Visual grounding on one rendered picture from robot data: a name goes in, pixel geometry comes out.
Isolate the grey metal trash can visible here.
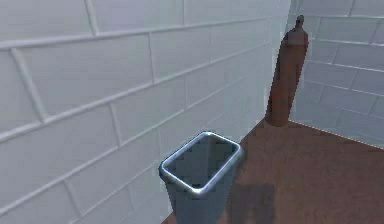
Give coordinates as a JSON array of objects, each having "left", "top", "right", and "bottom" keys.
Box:
[{"left": 158, "top": 130, "right": 245, "bottom": 224}]

